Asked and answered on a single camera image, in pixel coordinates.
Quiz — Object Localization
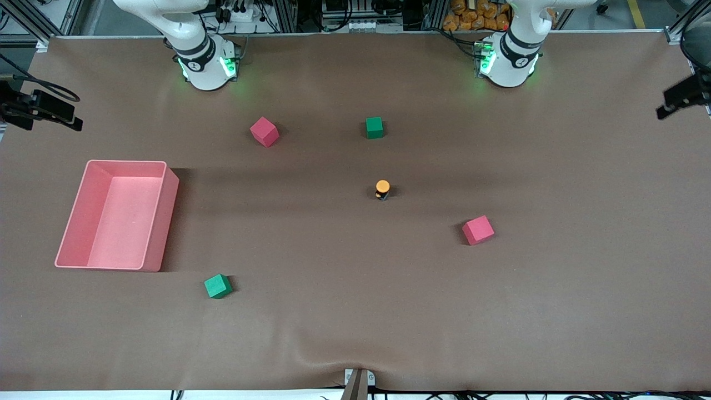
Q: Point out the pink plastic bin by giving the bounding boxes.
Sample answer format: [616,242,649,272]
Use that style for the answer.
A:
[54,160,180,273]

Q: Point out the pink foam cube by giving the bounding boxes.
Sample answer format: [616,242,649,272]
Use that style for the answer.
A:
[462,216,495,246]
[249,117,280,148]

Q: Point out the white power strip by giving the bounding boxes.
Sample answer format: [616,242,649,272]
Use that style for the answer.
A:
[225,7,266,24]

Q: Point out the pile of orange items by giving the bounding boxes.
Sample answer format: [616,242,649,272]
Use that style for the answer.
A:
[443,0,510,32]

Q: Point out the white terminal block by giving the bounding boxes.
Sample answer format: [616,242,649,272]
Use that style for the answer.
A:
[349,19,392,33]

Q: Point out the brown table mat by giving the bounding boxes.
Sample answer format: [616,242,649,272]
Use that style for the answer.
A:
[0,31,711,393]

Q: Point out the white perforated edge rail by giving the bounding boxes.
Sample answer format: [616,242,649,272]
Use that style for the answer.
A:
[688,43,711,117]

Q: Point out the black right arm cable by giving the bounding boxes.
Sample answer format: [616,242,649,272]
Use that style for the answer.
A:
[0,53,82,104]

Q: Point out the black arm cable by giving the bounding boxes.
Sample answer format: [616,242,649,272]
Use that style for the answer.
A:
[0,53,82,104]
[680,0,711,76]

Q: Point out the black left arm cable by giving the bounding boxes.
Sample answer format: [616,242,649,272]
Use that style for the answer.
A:
[680,0,711,76]

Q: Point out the aluminium frame strut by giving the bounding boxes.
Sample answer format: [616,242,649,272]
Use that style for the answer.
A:
[0,0,84,48]
[664,0,711,42]

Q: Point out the brown post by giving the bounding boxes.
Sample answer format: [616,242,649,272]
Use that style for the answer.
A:
[341,369,369,400]

